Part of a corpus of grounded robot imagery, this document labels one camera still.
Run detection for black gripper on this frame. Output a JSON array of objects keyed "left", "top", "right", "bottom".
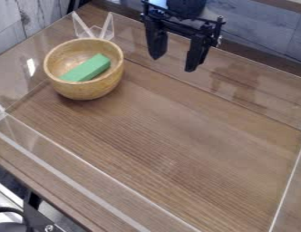
[{"left": 141, "top": 0, "right": 226, "bottom": 73}]

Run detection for green rectangular stick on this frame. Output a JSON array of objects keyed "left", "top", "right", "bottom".
[{"left": 59, "top": 53, "right": 111, "bottom": 82}]

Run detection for wooden bowl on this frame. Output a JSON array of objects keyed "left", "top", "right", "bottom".
[{"left": 43, "top": 38, "right": 125, "bottom": 101}]

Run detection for clear acrylic barrier walls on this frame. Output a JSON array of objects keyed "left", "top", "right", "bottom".
[{"left": 0, "top": 16, "right": 301, "bottom": 232}]

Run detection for black table leg bracket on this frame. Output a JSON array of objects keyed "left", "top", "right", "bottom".
[{"left": 23, "top": 191, "right": 67, "bottom": 232}]

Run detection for black cable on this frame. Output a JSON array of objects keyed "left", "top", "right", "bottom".
[{"left": 0, "top": 206, "right": 27, "bottom": 225}]

